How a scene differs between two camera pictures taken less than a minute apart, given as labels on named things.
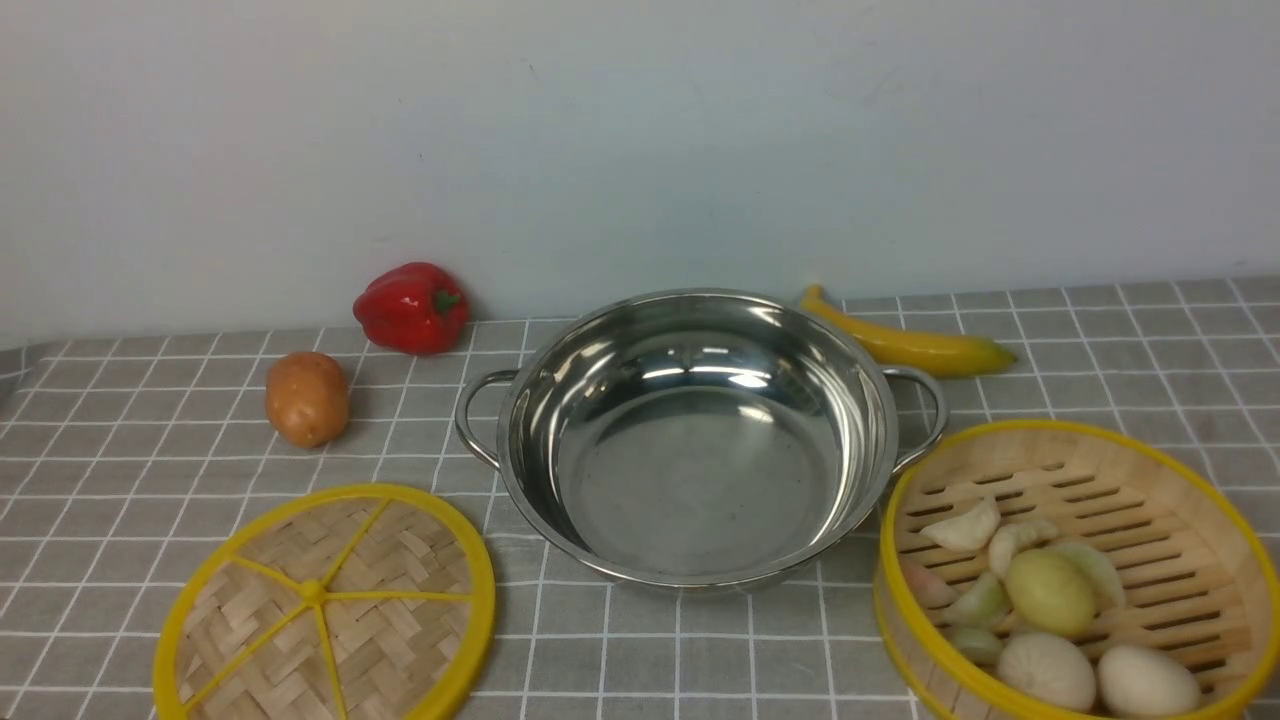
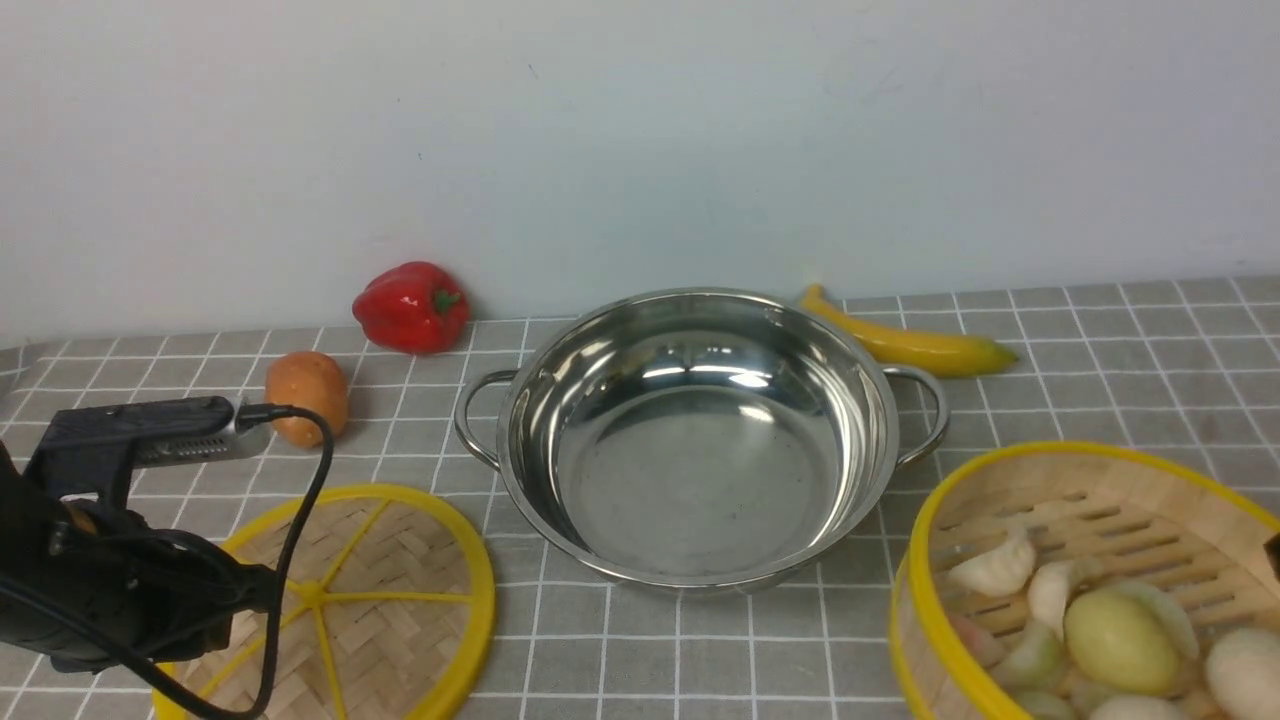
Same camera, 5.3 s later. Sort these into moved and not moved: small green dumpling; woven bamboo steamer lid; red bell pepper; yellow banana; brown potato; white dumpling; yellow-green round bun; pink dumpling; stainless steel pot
Moved: yellow-green round bun; white dumpling; pink dumpling; small green dumpling
Not moved: stainless steel pot; red bell pepper; woven bamboo steamer lid; yellow banana; brown potato
